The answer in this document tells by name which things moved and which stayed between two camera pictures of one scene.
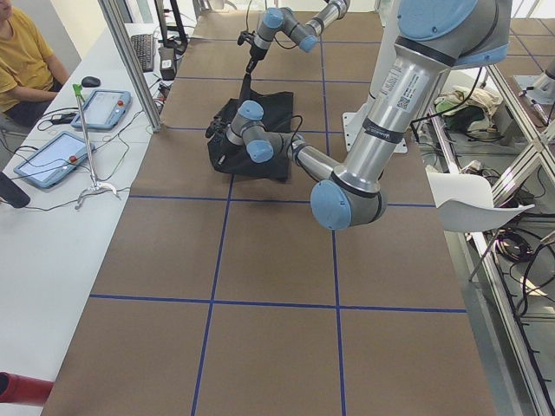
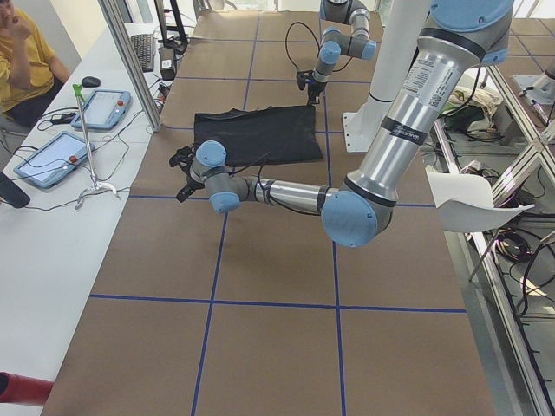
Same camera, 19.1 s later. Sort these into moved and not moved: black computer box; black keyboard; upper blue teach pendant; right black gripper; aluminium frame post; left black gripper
Moved: left black gripper; right black gripper
Not moved: black computer box; upper blue teach pendant; black keyboard; aluminium frame post
